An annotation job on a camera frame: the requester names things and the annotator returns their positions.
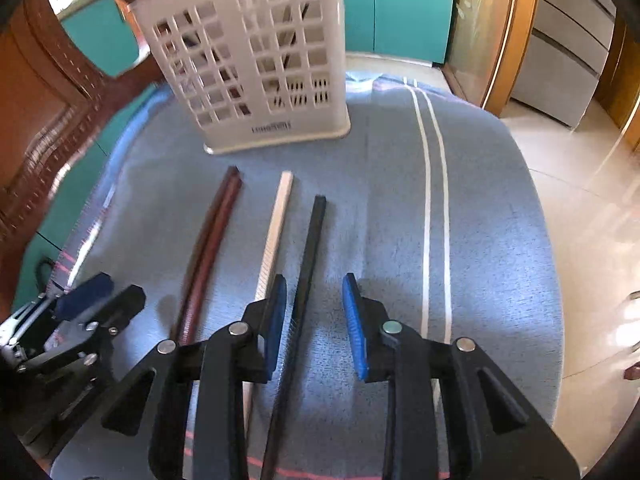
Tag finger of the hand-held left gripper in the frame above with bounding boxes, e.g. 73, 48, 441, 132
47, 284, 147, 412
52, 272, 116, 320

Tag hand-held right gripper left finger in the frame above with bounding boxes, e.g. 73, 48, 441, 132
101, 274, 288, 480

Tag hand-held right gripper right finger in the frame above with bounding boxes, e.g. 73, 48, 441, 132
341, 272, 581, 480

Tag red-brown chopstick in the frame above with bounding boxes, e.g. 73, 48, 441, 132
169, 165, 238, 346
179, 171, 245, 348

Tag white plastic utensil basket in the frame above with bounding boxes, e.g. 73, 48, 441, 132
127, 0, 352, 156

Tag blue striped cloth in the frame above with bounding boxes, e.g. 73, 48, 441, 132
50, 72, 566, 480

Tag carved wooden chair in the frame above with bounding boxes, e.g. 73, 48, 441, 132
0, 0, 168, 311

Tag teal lower cabinet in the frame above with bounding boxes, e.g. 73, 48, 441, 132
342, 0, 457, 66
57, 0, 151, 80

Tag glass sliding door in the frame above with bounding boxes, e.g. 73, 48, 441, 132
442, 0, 542, 117

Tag grey refrigerator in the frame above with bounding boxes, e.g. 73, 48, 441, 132
510, 0, 617, 129

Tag wooden door frame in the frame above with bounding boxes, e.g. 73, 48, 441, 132
597, 12, 640, 157

